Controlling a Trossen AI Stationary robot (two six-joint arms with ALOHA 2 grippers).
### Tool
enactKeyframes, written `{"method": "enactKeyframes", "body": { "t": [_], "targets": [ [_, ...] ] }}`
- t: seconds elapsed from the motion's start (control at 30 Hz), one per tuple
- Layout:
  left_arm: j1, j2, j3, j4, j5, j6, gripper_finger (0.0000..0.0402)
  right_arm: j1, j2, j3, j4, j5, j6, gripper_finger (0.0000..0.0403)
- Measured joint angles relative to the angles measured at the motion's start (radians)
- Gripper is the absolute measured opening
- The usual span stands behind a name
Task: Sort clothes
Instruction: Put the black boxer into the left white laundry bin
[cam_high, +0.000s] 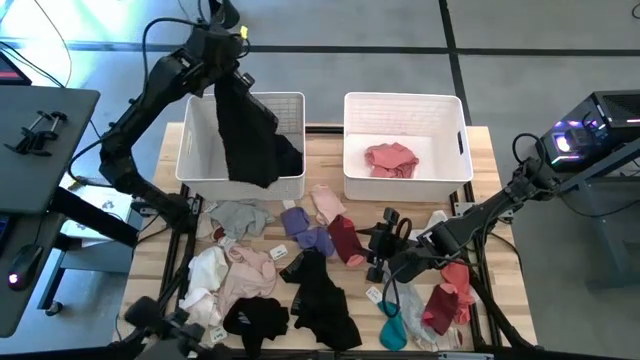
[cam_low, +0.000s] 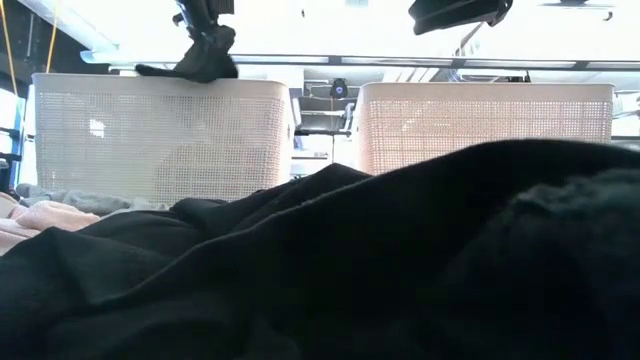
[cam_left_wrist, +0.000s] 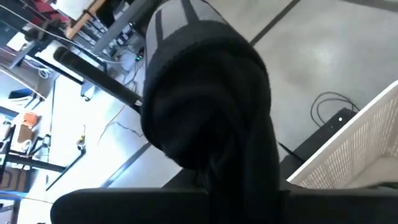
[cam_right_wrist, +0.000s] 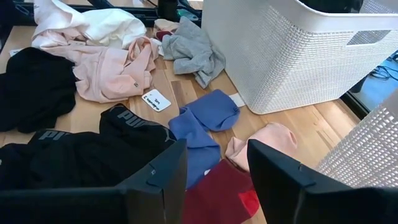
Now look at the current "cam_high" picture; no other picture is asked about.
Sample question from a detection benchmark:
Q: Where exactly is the large black garment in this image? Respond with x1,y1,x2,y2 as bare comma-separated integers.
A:
213,74,305,190

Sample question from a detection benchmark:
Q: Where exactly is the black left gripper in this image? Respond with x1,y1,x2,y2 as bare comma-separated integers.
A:
192,27,256,92

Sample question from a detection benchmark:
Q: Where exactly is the white perforated plastic basket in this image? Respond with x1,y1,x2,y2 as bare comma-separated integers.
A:
174,91,307,202
342,91,474,204

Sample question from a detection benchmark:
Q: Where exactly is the light grey garment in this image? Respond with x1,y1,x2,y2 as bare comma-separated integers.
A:
206,198,276,241

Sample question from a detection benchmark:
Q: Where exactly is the rose pink cloth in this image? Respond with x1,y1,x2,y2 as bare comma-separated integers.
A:
363,141,420,180

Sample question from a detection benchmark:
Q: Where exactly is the white cloth with maroon patch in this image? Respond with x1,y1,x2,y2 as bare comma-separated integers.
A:
196,212,226,242

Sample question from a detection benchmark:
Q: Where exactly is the black garment with white stripes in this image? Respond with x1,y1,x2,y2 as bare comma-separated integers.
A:
222,296,291,360

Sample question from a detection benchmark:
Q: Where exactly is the blue-violet sock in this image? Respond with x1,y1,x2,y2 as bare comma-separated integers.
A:
279,206,312,237
294,227,336,257

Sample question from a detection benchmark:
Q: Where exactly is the dark grey desk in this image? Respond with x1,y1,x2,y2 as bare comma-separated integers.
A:
0,209,71,339

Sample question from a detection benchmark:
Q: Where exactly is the white pinkish cloth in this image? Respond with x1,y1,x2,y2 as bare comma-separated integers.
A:
178,287,225,329

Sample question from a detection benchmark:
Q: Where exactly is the black mount assembly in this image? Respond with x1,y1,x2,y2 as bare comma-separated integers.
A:
107,294,236,360

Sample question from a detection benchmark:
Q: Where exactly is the light pink sock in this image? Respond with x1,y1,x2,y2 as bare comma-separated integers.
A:
309,183,348,226

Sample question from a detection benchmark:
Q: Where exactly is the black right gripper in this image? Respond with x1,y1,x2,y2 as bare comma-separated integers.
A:
357,221,422,284

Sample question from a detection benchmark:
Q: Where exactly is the black garment with Puma waistband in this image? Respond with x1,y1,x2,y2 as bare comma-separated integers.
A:
278,248,364,352

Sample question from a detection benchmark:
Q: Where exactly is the black clamp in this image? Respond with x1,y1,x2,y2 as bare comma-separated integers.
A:
22,110,69,134
3,128,59,158

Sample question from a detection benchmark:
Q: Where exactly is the black computer case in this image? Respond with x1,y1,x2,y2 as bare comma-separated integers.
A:
541,89,640,174

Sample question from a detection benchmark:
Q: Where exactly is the light pink garment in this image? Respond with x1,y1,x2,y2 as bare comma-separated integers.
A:
217,243,279,317

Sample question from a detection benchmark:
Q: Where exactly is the teal sock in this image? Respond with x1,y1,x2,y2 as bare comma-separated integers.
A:
377,299,410,352

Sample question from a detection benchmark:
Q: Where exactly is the grey side table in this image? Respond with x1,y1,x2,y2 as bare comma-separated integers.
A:
0,84,101,216
559,139,640,291

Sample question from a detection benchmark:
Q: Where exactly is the black computer mouse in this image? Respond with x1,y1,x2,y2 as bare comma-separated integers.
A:
6,243,45,292

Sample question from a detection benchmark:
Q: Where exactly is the maroon sock with pink toe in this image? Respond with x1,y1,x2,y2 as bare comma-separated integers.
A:
327,214,370,268
422,283,460,337

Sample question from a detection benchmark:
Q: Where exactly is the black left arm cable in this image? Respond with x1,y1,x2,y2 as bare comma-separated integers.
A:
141,16,201,76

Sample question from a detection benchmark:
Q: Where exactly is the coral red sock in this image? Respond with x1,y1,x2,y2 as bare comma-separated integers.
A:
439,261,477,326

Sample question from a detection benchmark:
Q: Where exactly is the white box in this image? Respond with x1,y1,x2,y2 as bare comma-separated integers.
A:
59,182,132,241

